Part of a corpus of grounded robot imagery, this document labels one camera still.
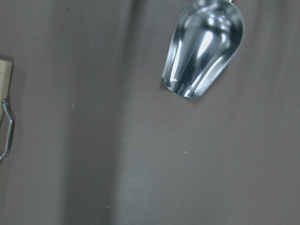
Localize metal board handle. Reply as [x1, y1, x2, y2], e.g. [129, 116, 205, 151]
[0, 98, 15, 161]

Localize wooden cutting board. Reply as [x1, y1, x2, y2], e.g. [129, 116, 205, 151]
[0, 60, 13, 121]

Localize metal ice scoop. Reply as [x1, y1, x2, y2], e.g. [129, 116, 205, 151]
[162, 0, 244, 98]

